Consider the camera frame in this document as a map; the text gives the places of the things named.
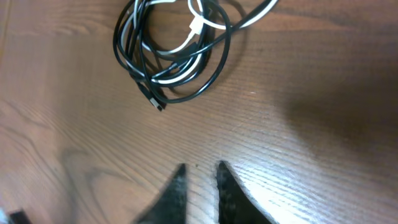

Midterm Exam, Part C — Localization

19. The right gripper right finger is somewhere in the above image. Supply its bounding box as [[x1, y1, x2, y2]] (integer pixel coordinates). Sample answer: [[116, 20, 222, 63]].
[[216, 161, 277, 224]]

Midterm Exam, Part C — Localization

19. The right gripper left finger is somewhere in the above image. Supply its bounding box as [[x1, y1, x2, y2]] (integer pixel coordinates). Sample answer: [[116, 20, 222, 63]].
[[133, 164, 187, 224]]

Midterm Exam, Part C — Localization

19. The black usb cable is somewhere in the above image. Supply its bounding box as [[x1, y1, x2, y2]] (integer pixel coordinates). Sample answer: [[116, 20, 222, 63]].
[[112, 0, 271, 112]]

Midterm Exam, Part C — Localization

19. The white usb cable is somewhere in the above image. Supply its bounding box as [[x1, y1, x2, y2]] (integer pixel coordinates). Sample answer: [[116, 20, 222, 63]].
[[120, 0, 279, 85]]

